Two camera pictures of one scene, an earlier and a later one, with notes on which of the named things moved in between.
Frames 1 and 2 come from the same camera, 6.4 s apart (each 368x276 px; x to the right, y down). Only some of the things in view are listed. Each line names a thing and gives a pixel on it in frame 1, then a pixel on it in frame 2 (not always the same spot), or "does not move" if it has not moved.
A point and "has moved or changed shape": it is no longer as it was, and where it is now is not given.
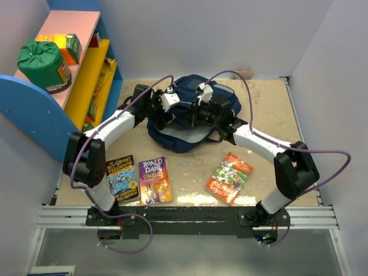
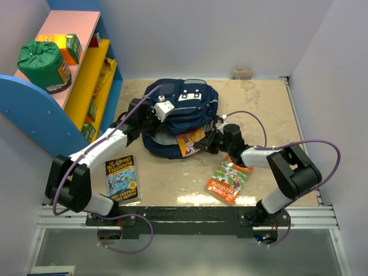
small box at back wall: x=246 y=73 does not move
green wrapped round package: x=41 y=64 does not move
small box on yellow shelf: x=95 y=41 does not move
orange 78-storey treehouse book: x=230 y=177 does not move
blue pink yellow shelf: x=92 y=100 does not move
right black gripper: x=194 y=111 to x=205 y=144
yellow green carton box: x=69 y=47 does not move
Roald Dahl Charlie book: x=154 y=181 to x=186 y=141
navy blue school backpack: x=215 y=104 has moved or changed shape
